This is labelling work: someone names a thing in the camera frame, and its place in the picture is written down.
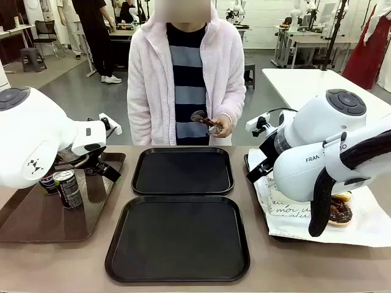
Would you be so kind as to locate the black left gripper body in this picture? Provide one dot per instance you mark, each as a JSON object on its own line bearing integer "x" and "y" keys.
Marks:
{"x": 93, "y": 168}

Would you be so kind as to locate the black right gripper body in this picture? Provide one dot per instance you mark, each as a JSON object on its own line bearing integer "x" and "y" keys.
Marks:
{"x": 268, "y": 150}

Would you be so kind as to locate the black Pepsi can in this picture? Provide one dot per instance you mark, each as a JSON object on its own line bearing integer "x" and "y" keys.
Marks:
{"x": 47, "y": 184}
{"x": 70, "y": 192}

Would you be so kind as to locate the metal serving tongs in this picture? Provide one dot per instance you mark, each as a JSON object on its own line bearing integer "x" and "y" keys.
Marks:
{"x": 200, "y": 117}

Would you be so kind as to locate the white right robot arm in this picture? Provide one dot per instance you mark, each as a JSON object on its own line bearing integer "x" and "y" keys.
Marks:
{"x": 320, "y": 122}

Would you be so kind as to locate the person's right forearm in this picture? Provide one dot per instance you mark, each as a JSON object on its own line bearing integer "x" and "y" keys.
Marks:
{"x": 137, "y": 122}

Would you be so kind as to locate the person's left forearm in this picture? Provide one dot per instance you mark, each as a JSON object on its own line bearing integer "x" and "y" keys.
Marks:
{"x": 232, "y": 97}

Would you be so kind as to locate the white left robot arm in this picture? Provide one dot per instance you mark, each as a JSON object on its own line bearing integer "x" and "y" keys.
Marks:
{"x": 30, "y": 131}

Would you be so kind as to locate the person's left hand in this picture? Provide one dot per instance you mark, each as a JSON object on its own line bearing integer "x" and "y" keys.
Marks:
{"x": 224, "y": 125}

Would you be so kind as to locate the white printed paper donut box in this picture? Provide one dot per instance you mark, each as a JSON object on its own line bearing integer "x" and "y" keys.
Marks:
{"x": 288, "y": 209}

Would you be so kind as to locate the brown plastic tray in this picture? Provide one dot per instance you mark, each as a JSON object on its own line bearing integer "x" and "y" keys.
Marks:
{"x": 46, "y": 219}

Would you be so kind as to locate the black tray under paper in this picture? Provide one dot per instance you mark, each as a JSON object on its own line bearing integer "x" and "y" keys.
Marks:
{"x": 284, "y": 238}

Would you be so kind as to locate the white table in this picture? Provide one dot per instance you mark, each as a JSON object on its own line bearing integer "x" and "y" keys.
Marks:
{"x": 299, "y": 85}

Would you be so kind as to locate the small black serving tray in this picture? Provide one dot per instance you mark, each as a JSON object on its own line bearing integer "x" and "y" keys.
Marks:
{"x": 183, "y": 171}

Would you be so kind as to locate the dark stool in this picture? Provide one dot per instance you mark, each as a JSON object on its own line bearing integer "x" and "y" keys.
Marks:
{"x": 249, "y": 76}

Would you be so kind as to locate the chocolate sprinkled donut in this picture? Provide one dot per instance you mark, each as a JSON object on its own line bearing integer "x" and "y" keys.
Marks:
{"x": 340, "y": 212}

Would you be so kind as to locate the person in pink fleece jacket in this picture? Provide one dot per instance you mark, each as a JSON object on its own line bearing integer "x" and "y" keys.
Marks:
{"x": 152, "y": 91}

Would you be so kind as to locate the large black serving tray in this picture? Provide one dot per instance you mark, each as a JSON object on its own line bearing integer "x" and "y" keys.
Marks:
{"x": 177, "y": 241}

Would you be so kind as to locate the beige workbench table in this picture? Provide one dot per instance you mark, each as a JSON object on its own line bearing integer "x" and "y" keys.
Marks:
{"x": 311, "y": 41}

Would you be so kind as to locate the white paper sheet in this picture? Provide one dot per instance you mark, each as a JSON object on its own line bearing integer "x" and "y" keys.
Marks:
{"x": 366, "y": 219}

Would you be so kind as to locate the grey plastic stool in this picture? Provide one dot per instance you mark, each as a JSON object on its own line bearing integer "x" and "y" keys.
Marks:
{"x": 32, "y": 58}

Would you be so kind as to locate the bystander in black clothes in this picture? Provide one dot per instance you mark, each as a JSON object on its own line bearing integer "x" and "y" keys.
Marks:
{"x": 94, "y": 36}

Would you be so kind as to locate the black stand pole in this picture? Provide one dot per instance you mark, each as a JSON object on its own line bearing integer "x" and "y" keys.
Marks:
{"x": 334, "y": 33}

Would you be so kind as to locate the bystander in white clothes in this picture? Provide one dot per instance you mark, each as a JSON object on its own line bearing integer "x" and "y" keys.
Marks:
{"x": 71, "y": 27}

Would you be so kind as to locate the black office chair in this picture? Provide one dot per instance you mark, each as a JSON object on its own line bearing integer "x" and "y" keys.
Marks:
{"x": 46, "y": 33}

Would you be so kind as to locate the red dress mannequin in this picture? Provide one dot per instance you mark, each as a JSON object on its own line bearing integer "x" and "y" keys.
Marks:
{"x": 366, "y": 45}

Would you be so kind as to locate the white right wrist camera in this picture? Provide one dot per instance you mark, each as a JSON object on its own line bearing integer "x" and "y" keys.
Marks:
{"x": 256, "y": 122}

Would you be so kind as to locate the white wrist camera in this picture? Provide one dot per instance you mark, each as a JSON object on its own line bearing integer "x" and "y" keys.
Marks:
{"x": 111, "y": 124}
{"x": 256, "y": 122}

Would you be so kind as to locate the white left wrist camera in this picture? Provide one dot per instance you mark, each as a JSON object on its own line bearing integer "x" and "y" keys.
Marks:
{"x": 111, "y": 124}

